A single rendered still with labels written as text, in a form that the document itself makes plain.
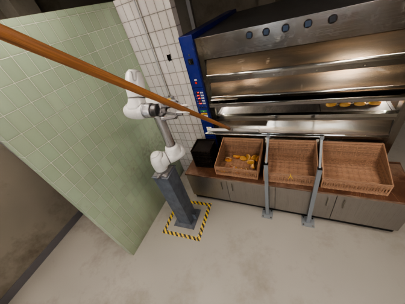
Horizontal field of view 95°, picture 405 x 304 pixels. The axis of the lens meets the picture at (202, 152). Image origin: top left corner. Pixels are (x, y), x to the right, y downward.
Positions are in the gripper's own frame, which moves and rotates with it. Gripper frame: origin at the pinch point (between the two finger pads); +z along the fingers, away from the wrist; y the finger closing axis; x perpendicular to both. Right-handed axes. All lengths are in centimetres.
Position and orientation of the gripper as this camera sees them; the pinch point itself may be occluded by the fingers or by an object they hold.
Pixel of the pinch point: (182, 109)
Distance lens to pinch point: 105.9
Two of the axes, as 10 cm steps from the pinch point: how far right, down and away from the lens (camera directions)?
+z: 9.1, 0.6, -4.0
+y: -0.5, 10.0, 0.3
